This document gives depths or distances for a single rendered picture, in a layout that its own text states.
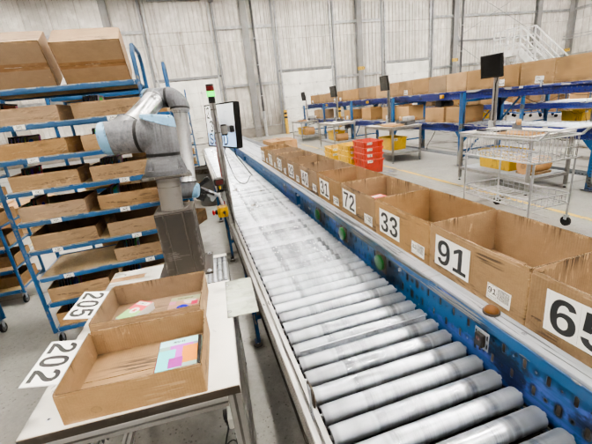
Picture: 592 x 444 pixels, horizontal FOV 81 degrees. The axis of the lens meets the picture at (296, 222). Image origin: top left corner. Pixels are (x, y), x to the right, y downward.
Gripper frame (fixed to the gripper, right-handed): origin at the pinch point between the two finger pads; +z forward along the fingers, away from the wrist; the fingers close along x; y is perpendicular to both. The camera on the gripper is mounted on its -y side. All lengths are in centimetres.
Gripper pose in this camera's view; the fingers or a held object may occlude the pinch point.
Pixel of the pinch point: (219, 195)
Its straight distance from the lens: 242.4
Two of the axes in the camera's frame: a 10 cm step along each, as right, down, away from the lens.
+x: 2.9, 2.8, -9.1
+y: -3.9, 9.1, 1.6
